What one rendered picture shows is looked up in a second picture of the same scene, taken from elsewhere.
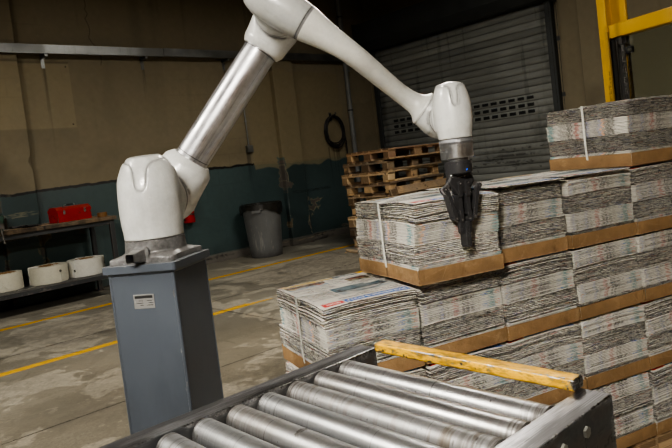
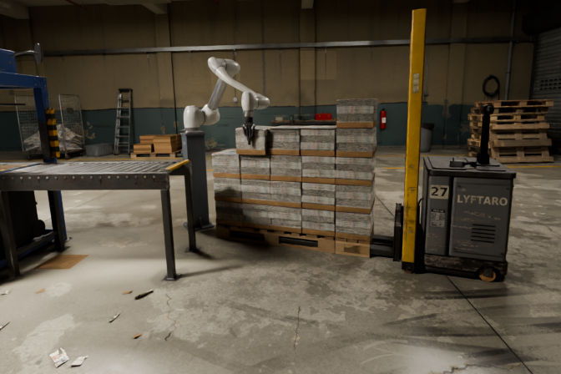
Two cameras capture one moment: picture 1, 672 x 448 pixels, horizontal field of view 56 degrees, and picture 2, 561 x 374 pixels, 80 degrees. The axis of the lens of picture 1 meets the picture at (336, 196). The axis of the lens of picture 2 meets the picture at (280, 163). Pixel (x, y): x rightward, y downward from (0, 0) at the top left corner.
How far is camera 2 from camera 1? 256 cm
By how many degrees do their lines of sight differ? 45
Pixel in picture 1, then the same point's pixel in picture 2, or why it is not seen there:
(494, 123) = not seen: outside the picture
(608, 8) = not seen: hidden behind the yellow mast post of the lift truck
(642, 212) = (340, 148)
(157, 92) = (377, 63)
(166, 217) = (189, 123)
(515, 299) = (275, 167)
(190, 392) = not seen: hidden behind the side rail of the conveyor
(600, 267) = (314, 164)
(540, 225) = (288, 144)
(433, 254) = (241, 145)
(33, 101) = (319, 67)
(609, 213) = (320, 144)
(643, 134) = (346, 115)
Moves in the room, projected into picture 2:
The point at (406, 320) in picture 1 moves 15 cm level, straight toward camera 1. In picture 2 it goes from (235, 163) to (220, 165)
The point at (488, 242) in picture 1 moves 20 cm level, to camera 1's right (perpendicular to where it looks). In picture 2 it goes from (260, 145) to (276, 147)
